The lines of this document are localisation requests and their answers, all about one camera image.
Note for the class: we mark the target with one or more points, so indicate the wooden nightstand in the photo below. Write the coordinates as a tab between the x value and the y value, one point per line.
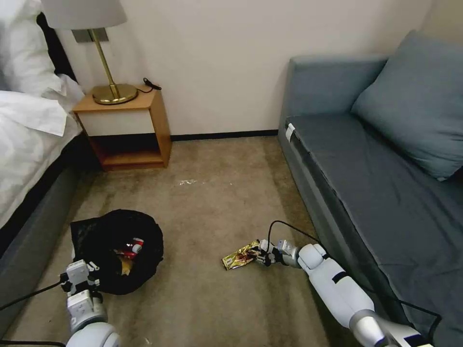
123	123

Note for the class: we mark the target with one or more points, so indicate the white pillow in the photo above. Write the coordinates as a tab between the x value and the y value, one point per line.
25	47

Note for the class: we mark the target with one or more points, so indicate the grey bed base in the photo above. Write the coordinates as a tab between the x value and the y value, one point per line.
32	238

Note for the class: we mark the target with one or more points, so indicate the yellow trash item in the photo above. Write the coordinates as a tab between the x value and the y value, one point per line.
126	263

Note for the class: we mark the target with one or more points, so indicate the white sofa tag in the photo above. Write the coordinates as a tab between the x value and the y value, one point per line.
290	131

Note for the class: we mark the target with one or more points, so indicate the white duvet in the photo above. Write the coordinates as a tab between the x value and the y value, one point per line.
25	144

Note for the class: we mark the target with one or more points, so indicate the blue-grey sofa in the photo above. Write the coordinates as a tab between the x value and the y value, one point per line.
361	173

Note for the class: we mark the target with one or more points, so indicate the black trash bin with bag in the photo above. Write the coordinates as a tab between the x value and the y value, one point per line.
97	235

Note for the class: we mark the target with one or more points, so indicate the black headboard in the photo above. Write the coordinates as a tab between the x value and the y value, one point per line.
59	54

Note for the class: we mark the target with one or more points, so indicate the white scraps on carpet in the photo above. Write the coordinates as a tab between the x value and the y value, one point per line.
188	181

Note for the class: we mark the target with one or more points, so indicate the red trash item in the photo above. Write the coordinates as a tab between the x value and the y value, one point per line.
135	247

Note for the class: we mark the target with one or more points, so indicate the black baseboard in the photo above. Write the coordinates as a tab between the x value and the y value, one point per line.
224	135

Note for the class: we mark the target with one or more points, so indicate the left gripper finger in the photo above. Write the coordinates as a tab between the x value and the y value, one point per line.
92	266

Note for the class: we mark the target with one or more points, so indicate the gold foil snack wrapper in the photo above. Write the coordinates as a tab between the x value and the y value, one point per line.
239	257

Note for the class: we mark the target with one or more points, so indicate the blue-grey cushion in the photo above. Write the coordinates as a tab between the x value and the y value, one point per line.
419	105

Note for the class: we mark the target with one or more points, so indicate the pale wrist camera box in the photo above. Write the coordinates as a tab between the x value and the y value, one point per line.
77	272

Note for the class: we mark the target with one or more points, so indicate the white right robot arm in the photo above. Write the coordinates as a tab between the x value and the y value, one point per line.
332	285

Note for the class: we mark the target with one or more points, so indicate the brass table lamp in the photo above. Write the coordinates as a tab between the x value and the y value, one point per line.
87	14

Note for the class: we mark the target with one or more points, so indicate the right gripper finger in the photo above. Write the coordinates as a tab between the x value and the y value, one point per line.
264	245
262	259

